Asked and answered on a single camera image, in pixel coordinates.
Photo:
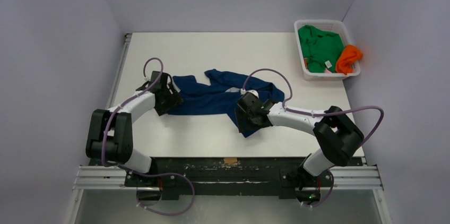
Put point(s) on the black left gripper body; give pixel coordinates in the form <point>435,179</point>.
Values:
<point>171,99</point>

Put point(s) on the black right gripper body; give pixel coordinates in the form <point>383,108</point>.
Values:
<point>244,116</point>

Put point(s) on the blue t-shirt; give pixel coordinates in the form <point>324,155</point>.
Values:
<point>221,95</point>

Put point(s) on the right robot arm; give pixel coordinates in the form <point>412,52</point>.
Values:
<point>337,135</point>

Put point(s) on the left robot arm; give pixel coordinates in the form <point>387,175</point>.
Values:
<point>110,135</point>

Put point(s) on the brown tape piece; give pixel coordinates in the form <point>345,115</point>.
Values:
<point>229,161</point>

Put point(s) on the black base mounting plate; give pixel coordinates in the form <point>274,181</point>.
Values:
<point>285,178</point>

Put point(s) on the green t-shirt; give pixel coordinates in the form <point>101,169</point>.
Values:
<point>321,49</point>

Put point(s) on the orange t-shirt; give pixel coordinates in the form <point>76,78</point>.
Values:
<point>348,57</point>

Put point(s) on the white plastic basket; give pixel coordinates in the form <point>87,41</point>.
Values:
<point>332,26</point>

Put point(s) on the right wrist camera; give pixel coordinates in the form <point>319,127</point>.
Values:
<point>253,92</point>

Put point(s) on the aluminium frame rail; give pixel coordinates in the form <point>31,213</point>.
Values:
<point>99,177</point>

